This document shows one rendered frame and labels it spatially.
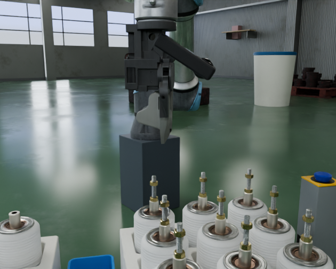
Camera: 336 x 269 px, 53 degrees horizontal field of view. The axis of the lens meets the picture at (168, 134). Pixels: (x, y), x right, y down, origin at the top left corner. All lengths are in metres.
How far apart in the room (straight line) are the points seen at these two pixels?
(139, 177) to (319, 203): 0.69
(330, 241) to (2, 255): 0.75
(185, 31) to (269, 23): 10.67
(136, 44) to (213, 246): 0.41
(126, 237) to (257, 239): 0.31
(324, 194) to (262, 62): 3.96
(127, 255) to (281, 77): 4.15
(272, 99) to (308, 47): 6.26
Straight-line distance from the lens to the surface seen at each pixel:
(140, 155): 1.29
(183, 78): 1.24
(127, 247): 0.82
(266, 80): 4.75
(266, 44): 11.76
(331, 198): 0.90
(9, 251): 0.80
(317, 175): 0.90
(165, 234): 0.70
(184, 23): 1.13
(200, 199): 0.82
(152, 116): 0.60
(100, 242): 1.22
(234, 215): 0.86
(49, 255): 0.83
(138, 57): 0.61
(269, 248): 0.76
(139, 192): 1.35
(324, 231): 0.93
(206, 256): 0.73
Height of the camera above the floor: 0.60
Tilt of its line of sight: 12 degrees down
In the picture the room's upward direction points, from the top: straight up
